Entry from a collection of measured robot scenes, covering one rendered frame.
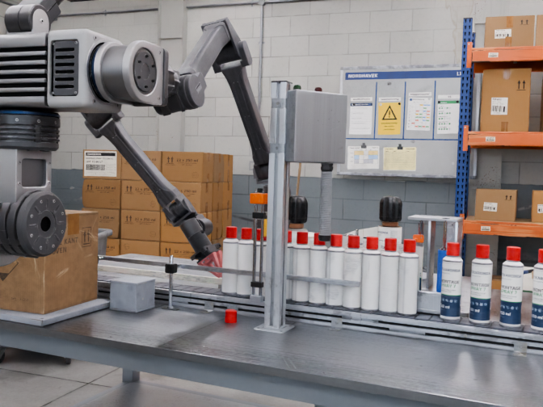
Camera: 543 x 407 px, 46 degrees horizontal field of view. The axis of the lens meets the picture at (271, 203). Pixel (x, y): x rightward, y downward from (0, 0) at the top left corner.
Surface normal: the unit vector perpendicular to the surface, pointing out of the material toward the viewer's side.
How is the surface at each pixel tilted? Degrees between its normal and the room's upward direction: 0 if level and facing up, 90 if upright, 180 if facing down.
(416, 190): 90
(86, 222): 90
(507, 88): 89
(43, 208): 90
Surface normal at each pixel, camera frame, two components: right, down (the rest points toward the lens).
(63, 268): 0.94, 0.04
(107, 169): -0.22, 0.05
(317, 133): 0.51, 0.06
